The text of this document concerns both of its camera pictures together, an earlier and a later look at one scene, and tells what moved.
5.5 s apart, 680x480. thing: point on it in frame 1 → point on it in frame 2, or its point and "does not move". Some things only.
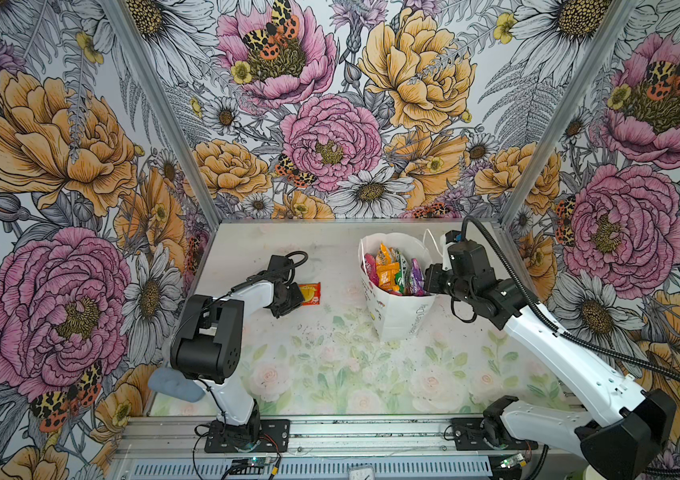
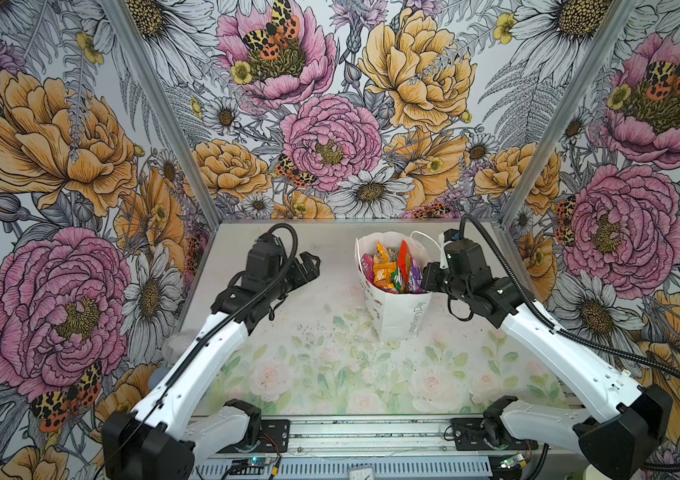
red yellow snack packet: (310, 293) → (403, 260)
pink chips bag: (370, 265) does not move
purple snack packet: (418, 282) does not move
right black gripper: (432, 275) does not move
